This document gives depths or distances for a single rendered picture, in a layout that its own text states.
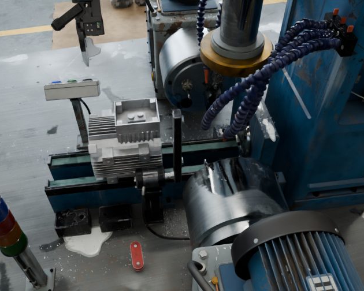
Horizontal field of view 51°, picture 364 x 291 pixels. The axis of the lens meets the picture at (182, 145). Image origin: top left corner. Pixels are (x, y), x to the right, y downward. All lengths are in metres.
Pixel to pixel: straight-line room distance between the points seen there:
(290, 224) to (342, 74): 0.42
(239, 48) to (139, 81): 0.86
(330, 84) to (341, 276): 0.48
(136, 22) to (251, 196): 2.74
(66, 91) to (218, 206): 0.67
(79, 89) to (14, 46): 2.41
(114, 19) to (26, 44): 0.80
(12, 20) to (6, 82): 2.23
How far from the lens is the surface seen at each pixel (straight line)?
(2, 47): 3.69
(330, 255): 0.60
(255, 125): 1.08
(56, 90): 1.30
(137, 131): 1.04
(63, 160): 1.28
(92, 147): 1.06
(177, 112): 0.89
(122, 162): 1.08
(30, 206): 1.35
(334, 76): 0.91
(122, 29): 3.36
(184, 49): 1.27
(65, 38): 3.33
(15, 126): 1.63
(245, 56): 0.92
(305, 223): 0.60
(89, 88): 1.28
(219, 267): 0.76
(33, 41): 3.68
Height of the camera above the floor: 1.86
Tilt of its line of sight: 48 degrees down
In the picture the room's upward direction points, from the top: 1 degrees clockwise
